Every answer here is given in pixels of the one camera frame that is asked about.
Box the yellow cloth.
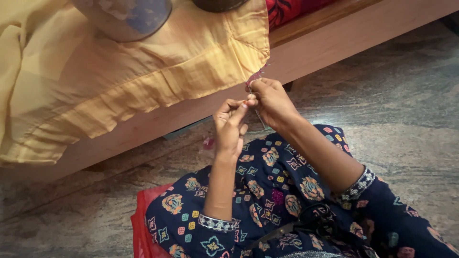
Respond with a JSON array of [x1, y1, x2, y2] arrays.
[[0, 0, 271, 166]]

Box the clear packet with pink beads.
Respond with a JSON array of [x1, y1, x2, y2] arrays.
[[199, 135, 218, 159]]

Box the navy floral dress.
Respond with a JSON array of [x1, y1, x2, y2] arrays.
[[145, 124, 459, 258]]

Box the pink beaded thread tassel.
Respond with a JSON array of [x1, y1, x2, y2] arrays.
[[247, 64, 269, 84]]

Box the red cloth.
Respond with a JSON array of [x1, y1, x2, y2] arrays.
[[130, 183, 176, 258]]

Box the black scissors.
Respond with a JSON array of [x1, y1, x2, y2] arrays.
[[247, 203, 339, 251]]

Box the red patterned bedsheet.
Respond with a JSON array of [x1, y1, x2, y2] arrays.
[[265, 0, 339, 31]]

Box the thin sewing thread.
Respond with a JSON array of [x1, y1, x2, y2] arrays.
[[249, 85, 269, 132]]

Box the dark round object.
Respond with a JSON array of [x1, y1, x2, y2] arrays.
[[191, 0, 250, 13]]

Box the person's left hand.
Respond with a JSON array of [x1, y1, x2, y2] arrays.
[[213, 98, 250, 159]]

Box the wooden bed frame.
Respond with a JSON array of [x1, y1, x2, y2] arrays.
[[0, 0, 459, 184]]

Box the blue white patterned bolster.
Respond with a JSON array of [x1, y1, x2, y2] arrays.
[[70, 0, 173, 43]]

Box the pink sequin bundle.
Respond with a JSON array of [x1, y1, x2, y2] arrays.
[[271, 189, 285, 206]]

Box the person's right hand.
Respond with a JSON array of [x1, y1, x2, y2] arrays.
[[245, 78, 302, 132]]

